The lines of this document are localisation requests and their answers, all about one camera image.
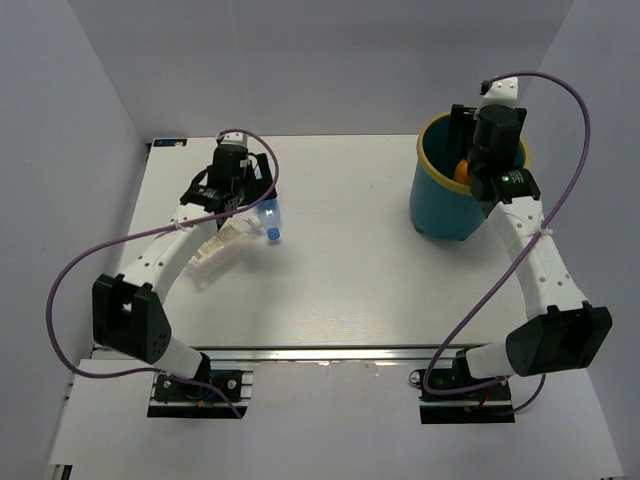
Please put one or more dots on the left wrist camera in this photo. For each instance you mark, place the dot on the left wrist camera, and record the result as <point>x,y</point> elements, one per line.
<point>234,138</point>

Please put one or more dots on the aluminium table rail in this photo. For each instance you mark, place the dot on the aluminium table rail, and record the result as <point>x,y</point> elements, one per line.
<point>322,354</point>

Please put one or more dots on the teal bin yellow rim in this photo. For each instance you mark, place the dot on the teal bin yellow rim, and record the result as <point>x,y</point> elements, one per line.
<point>446,210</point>

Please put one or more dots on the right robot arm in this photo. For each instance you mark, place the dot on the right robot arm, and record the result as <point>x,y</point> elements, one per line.
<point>562,331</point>

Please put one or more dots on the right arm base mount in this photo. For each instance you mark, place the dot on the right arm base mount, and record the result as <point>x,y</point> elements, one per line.
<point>487,406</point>

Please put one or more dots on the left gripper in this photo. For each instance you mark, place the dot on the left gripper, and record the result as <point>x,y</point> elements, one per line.
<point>260,185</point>

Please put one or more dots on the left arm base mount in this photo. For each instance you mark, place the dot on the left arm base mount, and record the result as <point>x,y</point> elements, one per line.
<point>170,399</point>

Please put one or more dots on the blue table label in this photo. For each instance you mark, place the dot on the blue table label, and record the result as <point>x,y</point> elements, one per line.
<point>169,143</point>

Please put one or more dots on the clear bottle cream label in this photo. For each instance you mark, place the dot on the clear bottle cream label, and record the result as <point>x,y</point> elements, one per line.
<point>232,242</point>

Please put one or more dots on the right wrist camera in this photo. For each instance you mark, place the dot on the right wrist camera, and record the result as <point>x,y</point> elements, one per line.
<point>501,92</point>

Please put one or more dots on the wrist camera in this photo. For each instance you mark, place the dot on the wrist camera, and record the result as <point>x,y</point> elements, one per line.
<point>501,92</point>
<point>234,138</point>

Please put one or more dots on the orange juice bottle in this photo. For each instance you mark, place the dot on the orange juice bottle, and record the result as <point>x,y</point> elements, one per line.
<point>461,174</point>

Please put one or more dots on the small blue label water bottle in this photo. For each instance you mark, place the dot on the small blue label water bottle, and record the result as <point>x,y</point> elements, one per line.
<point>268,212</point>

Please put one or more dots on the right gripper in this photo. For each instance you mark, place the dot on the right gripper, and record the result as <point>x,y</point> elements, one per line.
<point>461,121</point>

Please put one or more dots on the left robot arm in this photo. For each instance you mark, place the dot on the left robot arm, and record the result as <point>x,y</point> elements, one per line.
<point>128,308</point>

